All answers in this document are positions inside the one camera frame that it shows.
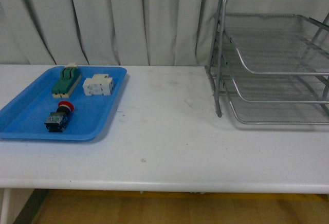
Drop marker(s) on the silver mesh three-tier rack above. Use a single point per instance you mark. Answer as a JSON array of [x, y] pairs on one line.
[[272, 67]]

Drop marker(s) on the green knife switch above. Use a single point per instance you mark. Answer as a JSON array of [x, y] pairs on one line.
[[70, 77]]

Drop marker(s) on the red emergency stop button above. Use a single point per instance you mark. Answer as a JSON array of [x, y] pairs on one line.
[[57, 121]]

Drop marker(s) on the white curtain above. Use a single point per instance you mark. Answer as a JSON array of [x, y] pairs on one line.
[[107, 32]]

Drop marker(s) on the white circuit breaker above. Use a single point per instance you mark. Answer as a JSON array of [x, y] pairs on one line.
[[99, 84]]

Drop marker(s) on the blue plastic tray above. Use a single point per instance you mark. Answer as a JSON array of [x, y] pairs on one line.
[[25, 115]]

